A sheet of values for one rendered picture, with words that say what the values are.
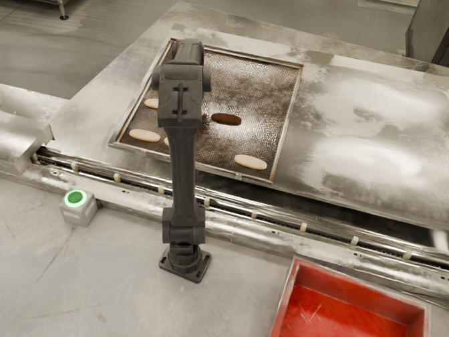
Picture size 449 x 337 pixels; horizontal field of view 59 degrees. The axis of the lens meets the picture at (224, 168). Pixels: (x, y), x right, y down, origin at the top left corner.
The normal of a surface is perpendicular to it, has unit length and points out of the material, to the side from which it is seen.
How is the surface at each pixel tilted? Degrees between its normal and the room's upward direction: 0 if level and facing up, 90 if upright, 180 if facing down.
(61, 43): 0
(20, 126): 0
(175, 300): 0
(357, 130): 10
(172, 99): 21
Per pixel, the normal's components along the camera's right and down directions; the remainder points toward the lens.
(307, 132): 0.00, -0.53
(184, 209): 0.03, 0.73
